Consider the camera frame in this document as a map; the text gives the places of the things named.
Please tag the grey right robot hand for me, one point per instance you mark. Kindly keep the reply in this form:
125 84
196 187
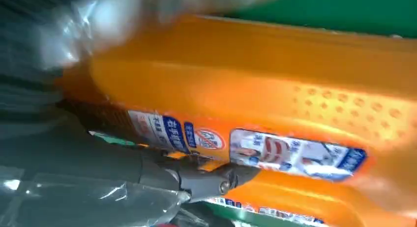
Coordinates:
81 173

